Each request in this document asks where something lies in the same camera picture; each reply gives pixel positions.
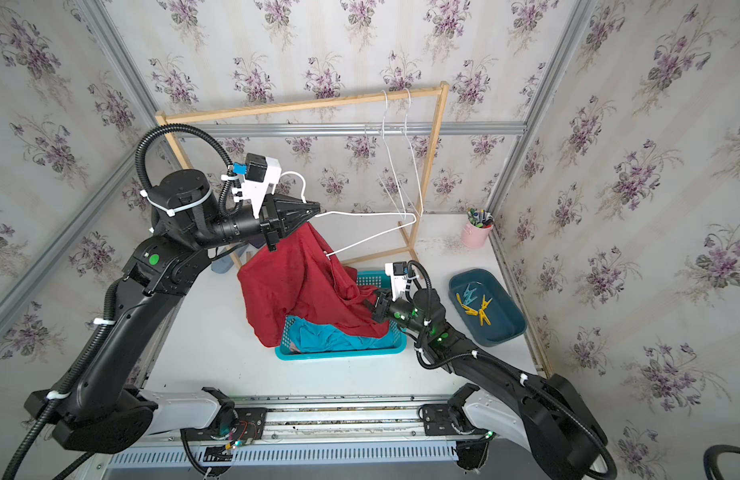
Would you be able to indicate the wooden clothes rack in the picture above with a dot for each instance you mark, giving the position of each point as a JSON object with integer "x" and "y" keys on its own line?
{"x": 348, "y": 153}

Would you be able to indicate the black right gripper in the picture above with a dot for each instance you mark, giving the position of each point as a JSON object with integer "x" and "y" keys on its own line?
{"x": 383, "y": 309}

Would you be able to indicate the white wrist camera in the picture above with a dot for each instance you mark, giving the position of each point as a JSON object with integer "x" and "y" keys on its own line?
{"x": 253, "y": 179}
{"x": 400, "y": 279}

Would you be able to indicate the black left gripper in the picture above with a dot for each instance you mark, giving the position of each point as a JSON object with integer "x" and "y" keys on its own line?
{"x": 282, "y": 215}

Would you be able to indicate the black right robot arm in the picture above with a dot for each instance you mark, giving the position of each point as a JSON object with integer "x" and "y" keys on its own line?
{"x": 546, "y": 416}

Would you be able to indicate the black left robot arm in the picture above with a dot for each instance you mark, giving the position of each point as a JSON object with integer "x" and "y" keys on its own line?
{"x": 93, "y": 408}

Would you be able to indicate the turquoise t-shirt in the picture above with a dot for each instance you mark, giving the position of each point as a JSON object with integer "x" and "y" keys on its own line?
{"x": 302, "y": 337}

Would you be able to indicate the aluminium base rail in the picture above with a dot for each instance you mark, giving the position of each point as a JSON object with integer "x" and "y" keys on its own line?
{"x": 336, "y": 431}

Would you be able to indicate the white wire hanger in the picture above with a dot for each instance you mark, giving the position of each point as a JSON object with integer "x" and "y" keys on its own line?
{"x": 405, "y": 130}

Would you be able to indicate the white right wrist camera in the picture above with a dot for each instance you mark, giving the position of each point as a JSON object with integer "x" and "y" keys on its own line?
{"x": 400, "y": 279}

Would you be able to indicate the dark red t-shirt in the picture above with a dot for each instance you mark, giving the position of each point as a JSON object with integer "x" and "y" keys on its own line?
{"x": 301, "y": 279}

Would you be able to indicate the pink metal pen bucket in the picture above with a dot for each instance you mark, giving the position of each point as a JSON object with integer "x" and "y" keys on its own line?
{"x": 477, "y": 229}

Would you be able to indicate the dark teal plastic tub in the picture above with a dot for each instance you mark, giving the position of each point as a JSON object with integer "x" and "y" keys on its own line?
{"x": 507, "y": 320}

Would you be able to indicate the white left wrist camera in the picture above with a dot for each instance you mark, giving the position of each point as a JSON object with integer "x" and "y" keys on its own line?
{"x": 253, "y": 179}

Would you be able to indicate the teal plastic laundry basket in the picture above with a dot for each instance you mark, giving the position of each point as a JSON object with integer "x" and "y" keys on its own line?
{"x": 284, "y": 357}

